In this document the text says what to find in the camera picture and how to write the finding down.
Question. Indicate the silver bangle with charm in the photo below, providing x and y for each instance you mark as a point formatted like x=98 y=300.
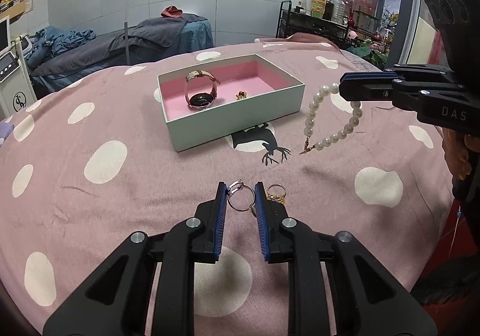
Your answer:
x=240 y=197

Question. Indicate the black trolley rack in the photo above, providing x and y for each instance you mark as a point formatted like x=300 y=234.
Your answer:
x=290 y=22

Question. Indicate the green bottle on trolley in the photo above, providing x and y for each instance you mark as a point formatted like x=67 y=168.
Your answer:
x=318 y=8

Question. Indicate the dark grey blanket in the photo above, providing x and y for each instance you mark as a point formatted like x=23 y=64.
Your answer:
x=123 y=41

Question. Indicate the gold charm cluster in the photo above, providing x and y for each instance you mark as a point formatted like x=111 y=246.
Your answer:
x=274 y=192

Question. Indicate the wristwatch with leather strap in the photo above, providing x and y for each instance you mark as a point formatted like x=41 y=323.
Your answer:
x=199 y=98

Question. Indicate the mint box pink lining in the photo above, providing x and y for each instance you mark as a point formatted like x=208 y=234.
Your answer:
x=271 y=93

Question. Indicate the red cloth on bed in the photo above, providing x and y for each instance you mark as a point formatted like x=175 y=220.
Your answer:
x=171 y=12

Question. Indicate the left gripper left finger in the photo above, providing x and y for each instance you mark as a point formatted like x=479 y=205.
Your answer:
x=144 y=270

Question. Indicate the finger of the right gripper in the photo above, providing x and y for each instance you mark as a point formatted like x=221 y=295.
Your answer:
x=388 y=78
x=367 y=93

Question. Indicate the white beauty machine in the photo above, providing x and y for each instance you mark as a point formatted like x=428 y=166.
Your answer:
x=15 y=86

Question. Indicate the blue massage bed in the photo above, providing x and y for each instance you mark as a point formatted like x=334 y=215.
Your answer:
x=123 y=47

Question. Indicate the crumpled blue duvet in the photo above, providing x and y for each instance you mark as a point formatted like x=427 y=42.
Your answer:
x=50 y=42

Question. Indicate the gold heart earring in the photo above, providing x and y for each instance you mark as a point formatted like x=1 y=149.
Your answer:
x=241 y=95

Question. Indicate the purple floral cloth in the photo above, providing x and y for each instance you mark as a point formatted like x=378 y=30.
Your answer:
x=5 y=130

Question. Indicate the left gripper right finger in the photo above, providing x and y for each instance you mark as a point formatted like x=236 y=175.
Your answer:
x=334 y=280

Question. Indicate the pink polka dot bedsheet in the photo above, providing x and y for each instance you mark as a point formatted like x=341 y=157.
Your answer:
x=89 y=165

